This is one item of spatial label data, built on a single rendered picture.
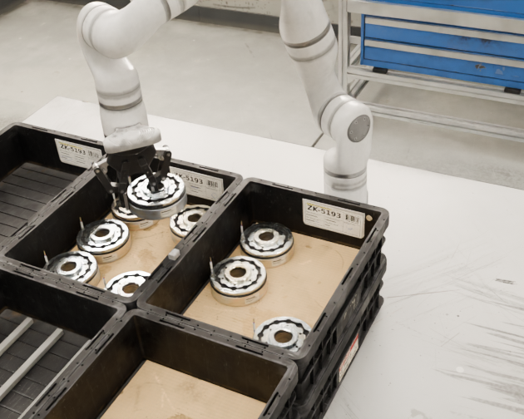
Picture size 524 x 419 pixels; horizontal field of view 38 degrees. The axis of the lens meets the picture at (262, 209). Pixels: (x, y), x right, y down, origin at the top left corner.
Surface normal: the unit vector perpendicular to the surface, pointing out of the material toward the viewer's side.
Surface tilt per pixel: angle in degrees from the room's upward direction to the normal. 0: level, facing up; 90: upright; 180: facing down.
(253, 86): 0
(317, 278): 0
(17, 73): 0
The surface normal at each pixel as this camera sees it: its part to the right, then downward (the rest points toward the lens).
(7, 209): -0.06, -0.80
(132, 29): 0.79, 0.22
